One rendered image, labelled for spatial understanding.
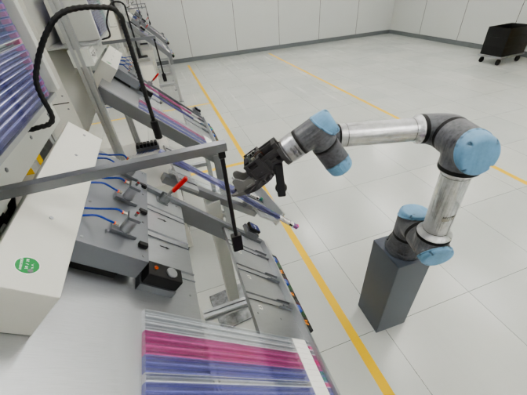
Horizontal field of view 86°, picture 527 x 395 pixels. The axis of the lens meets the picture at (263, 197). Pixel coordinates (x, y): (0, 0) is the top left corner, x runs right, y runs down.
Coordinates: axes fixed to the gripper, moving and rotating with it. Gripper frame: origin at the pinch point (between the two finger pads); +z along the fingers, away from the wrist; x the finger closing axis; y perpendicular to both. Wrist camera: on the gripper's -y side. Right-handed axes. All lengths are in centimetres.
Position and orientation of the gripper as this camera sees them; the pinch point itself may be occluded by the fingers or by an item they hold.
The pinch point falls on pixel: (237, 193)
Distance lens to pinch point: 88.3
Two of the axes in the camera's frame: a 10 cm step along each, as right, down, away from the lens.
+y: -6.1, -6.1, -5.1
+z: -7.9, 5.2, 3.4
